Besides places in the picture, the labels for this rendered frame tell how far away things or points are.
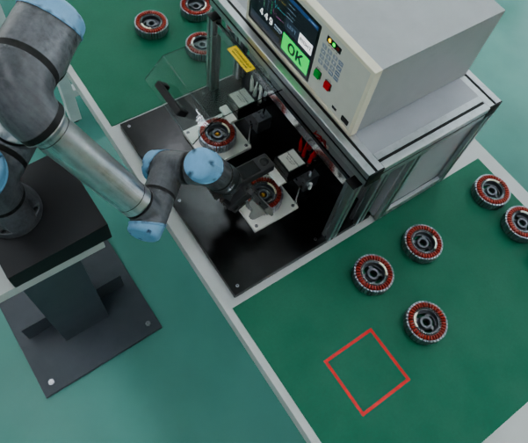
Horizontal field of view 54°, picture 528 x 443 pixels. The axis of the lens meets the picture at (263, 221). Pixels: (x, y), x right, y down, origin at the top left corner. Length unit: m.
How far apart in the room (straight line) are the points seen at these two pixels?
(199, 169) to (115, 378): 1.18
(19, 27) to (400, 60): 0.70
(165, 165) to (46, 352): 1.18
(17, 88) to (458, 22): 0.89
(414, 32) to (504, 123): 1.94
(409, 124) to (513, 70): 2.13
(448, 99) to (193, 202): 0.72
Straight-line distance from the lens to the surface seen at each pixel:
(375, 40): 1.15
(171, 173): 1.18
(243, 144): 1.58
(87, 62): 1.86
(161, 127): 1.63
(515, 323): 1.60
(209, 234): 1.44
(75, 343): 2.17
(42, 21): 0.98
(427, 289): 1.52
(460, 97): 1.42
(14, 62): 0.93
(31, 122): 0.94
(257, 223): 1.45
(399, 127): 1.29
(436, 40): 1.20
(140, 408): 2.09
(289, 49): 1.31
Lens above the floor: 2.06
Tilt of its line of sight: 62 degrees down
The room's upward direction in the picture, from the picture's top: 13 degrees clockwise
